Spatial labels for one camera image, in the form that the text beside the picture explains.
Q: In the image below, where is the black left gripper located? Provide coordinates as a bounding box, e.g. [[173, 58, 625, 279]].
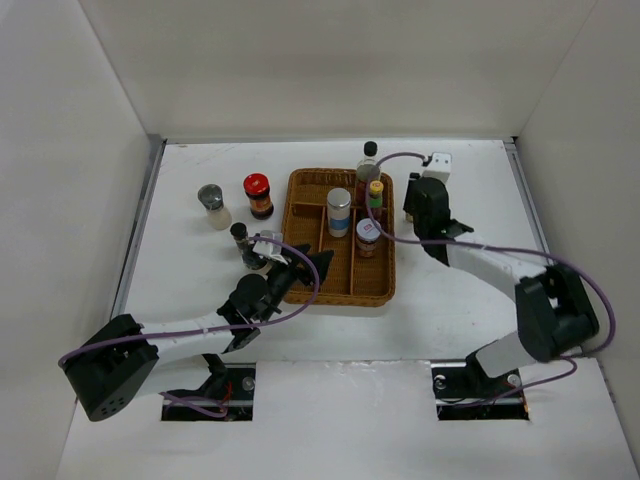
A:
[[258, 244, 332, 322]]

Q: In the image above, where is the green label chili sauce bottle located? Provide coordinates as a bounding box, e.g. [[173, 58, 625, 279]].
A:
[[362, 180, 384, 221]]

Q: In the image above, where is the white lid red label jar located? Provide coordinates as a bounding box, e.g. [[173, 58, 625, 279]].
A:
[[356, 218, 380, 258]]

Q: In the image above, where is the tall dark soy sauce bottle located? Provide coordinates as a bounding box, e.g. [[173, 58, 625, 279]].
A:
[[355, 141, 381, 205]]

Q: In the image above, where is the silver lid white pepper jar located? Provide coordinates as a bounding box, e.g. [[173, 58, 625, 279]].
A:
[[327, 188, 351, 238]]

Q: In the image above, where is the red lid chili sauce jar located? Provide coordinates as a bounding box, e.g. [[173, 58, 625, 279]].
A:
[[243, 173, 274, 220]]

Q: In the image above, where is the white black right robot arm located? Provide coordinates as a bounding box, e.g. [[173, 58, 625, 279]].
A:
[[403, 173, 599, 396]]

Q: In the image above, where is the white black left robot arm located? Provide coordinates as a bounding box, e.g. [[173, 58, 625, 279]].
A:
[[58, 243, 334, 422]]

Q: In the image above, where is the clear glass shaker jar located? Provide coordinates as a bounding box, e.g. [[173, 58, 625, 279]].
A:
[[241, 247, 270, 273]]

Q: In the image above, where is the brown wicker divided basket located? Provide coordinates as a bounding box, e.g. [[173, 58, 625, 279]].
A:
[[282, 168, 396, 307]]

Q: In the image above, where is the small black pepper grinder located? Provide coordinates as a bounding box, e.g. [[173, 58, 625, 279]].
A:
[[230, 222, 249, 251]]

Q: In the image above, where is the clear salt grinder black top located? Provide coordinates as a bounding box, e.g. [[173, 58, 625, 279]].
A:
[[197, 184, 232, 230]]

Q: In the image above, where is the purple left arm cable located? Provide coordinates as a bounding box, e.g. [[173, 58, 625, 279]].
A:
[[58, 237, 321, 420]]

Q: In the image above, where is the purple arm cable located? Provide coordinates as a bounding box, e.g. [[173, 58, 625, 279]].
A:
[[58, 237, 321, 420], [366, 152, 617, 406]]

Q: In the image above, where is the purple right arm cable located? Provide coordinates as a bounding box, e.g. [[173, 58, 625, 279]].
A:
[[366, 152, 617, 406]]

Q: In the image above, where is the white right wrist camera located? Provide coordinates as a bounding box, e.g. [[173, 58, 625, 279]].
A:
[[421, 152, 453, 184]]

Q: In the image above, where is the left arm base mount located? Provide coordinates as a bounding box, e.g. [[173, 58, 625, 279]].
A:
[[161, 354, 257, 422]]

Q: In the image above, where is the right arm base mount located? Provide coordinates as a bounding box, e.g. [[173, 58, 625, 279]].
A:
[[431, 361, 529, 421]]

